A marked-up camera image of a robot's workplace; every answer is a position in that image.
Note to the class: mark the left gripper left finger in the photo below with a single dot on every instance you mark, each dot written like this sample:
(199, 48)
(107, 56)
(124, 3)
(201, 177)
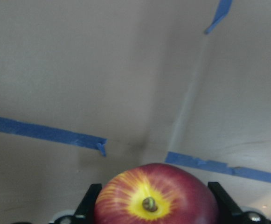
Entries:
(84, 214)

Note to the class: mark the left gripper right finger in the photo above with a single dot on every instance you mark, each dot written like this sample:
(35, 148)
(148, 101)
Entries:
(229, 211)

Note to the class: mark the dark red apple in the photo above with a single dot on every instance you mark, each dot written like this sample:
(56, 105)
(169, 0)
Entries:
(155, 194)

